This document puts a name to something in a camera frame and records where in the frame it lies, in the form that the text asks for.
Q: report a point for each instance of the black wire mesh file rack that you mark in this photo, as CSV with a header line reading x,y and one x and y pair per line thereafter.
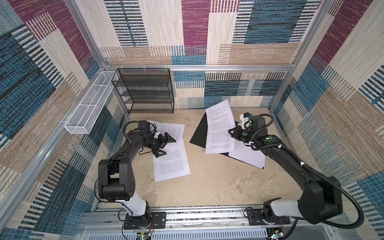
x,y
145,91

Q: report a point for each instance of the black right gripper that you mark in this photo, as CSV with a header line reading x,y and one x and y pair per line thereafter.
x,y
236,130

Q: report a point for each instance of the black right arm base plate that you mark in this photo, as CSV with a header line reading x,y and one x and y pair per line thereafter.
x,y
255,218

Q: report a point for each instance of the aluminium front rail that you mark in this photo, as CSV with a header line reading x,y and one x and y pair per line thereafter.
x,y
177,218

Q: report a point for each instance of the red and black ring binder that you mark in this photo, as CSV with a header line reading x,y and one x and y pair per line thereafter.
x,y
200,135

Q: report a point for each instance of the white wire mesh tray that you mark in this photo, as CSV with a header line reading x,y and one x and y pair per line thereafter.
x,y
89,109

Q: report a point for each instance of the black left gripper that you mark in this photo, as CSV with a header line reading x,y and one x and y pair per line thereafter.
x,y
161,143

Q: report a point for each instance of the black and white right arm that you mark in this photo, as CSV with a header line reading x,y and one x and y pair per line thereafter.
x,y
320,200

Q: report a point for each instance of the white text paper top sheet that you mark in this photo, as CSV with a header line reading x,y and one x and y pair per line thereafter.
x,y
172,165

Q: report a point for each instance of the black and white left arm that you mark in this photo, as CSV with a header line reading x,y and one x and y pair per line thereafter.
x,y
116,180

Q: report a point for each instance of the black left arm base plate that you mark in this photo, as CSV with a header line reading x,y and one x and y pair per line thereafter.
x,y
156,220

